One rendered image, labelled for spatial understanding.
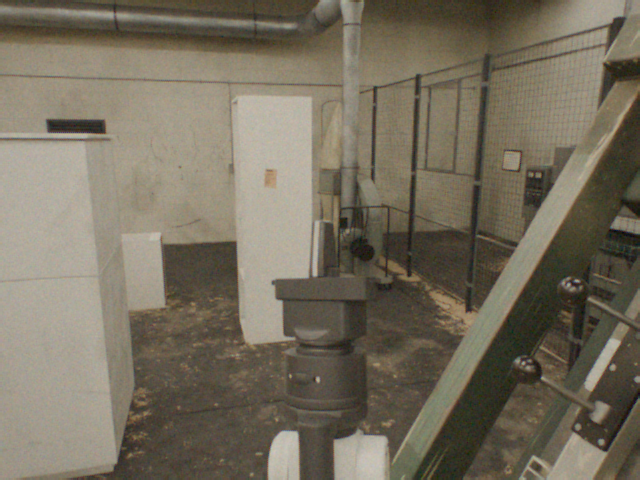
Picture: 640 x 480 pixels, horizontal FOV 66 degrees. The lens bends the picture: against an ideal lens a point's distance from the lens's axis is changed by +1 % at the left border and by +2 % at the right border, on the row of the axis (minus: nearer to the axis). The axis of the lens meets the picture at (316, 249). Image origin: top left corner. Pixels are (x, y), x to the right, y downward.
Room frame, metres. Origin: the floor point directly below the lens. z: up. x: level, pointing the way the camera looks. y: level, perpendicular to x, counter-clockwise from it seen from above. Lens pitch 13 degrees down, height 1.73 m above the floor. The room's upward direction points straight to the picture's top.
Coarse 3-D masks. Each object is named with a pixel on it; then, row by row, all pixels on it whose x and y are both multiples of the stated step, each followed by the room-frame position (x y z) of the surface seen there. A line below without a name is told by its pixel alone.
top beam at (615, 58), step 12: (624, 24) 0.93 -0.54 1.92; (636, 24) 0.90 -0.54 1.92; (624, 36) 0.91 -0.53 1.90; (636, 36) 0.89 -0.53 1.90; (612, 48) 0.92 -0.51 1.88; (624, 48) 0.89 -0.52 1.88; (636, 48) 0.87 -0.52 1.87; (612, 60) 0.90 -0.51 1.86; (624, 60) 0.88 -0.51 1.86; (636, 60) 0.86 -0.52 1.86; (612, 72) 0.92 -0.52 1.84; (624, 72) 0.90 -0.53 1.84; (636, 72) 0.89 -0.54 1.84
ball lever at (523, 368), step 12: (516, 360) 0.60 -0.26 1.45; (528, 360) 0.59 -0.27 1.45; (516, 372) 0.59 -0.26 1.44; (528, 372) 0.58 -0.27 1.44; (540, 372) 0.58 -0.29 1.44; (528, 384) 0.58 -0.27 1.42; (552, 384) 0.58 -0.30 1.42; (576, 396) 0.58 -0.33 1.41; (588, 408) 0.57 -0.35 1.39; (600, 408) 0.57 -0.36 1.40; (600, 420) 0.56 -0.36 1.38
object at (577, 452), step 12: (636, 408) 0.56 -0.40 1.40; (636, 420) 0.56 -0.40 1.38; (624, 432) 0.56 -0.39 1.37; (636, 432) 0.56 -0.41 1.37; (576, 444) 0.58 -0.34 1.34; (588, 444) 0.57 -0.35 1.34; (612, 444) 0.55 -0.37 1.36; (624, 444) 0.56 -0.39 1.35; (564, 456) 0.58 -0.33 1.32; (576, 456) 0.57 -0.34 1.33; (588, 456) 0.56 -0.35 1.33; (600, 456) 0.55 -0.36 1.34; (612, 456) 0.55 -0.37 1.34; (624, 456) 0.56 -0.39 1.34; (552, 468) 0.58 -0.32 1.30; (564, 468) 0.57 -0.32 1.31; (576, 468) 0.56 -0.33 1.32; (588, 468) 0.55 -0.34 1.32; (600, 468) 0.54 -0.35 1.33; (612, 468) 0.55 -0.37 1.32
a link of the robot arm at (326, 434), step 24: (288, 408) 0.45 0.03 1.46; (312, 408) 0.44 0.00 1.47; (336, 408) 0.43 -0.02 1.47; (360, 408) 0.45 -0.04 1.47; (312, 432) 0.41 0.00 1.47; (336, 432) 0.44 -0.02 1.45; (360, 432) 0.47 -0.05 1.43; (288, 456) 0.44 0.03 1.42; (312, 456) 0.40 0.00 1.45; (336, 456) 0.43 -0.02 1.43; (360, 456) 0.43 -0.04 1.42; (384, 456) 0.43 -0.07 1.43
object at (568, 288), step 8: (568, 280) 0.61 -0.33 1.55; (576, 280) 0.61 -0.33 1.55; (560, 288) 0.62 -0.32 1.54; (568, 288) 0.61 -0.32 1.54; (576, 288) 0.60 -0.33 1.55; (584, 288) 0.60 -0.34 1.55; (560, 296) 0.61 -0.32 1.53; (568, 296) 0.60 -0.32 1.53; (576, 296) 0.60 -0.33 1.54; (584, 296) 0.60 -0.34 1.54; (568, 304) 0.61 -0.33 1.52; (576, 304) 0.61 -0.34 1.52; (592, 304) 0.61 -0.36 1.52; (600, 304) 0.61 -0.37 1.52; (608, 312) 0.60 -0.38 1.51; (616, 312) 0.60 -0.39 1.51; (624, 320) 0.60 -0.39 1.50; (632, 320) 0.60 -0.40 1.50
